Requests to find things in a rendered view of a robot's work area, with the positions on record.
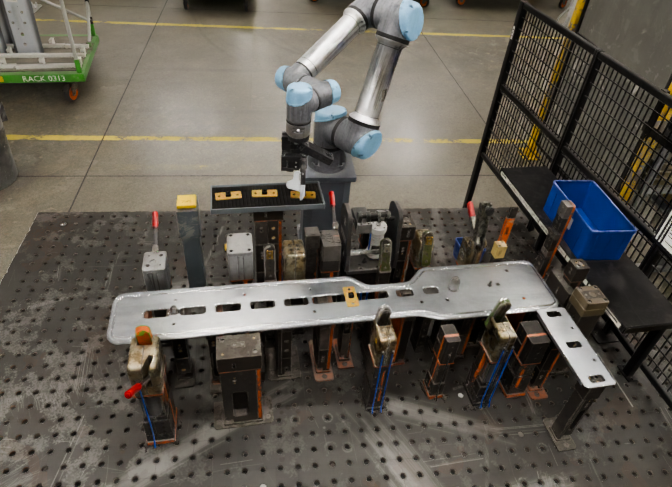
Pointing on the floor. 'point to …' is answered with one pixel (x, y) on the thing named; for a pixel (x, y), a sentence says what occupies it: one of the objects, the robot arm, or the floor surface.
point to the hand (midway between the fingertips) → (302, 187)
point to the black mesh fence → (605, 330)
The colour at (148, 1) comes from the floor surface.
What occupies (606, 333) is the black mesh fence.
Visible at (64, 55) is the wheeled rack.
